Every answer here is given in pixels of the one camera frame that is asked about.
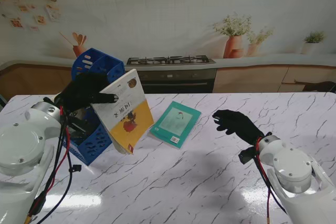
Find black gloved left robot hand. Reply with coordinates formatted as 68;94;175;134
56;72;120;113

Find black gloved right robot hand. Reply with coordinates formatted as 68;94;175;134
212;110;266;146

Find yellow and white cover book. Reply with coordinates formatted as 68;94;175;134
90;68;155;155

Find teal cover book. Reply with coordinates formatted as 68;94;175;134
149;100;202;150

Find blue perforated plastic file rack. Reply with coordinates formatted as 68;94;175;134
61;47;125;167

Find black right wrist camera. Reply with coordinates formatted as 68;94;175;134
238;146;258;164

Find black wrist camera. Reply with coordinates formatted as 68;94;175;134
67;115;91;137
238;146;258;164

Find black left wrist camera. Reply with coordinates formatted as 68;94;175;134
67;115;91;137

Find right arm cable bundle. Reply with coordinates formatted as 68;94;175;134
254;137;288;224

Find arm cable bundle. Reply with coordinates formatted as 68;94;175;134
254;137;288;224
25;105;82;224

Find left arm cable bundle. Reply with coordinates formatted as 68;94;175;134
25;105;82;224

